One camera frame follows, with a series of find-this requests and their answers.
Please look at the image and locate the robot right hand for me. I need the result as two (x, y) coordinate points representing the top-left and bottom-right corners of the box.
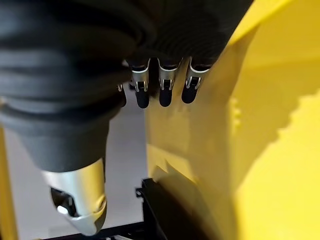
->
(0, 0), (255, 237)

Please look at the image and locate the yellow metal shelf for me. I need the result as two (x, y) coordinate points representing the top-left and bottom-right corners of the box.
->
(145, 0), (320, 240)

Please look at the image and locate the yellow shelf post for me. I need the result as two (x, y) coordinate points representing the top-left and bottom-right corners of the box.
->
(0, 126), (20, 240)

